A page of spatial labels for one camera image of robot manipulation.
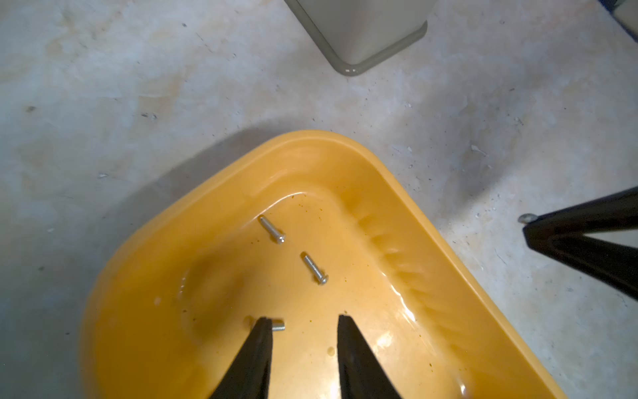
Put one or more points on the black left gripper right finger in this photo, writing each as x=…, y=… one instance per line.
x=361, y=375

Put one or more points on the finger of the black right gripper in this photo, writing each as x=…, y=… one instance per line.
x=609, y=263
x=616, y=212

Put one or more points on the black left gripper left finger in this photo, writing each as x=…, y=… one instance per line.
x=249, y=374

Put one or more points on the silver screw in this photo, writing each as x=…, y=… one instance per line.
x=319, y=276
x=278, y=325
x=277, y=235
x=527, y=218

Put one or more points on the yellow plastic storage box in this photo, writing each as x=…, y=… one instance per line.
x=173, y=306

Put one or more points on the grey tissue box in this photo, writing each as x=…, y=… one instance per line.
x=355, y=36

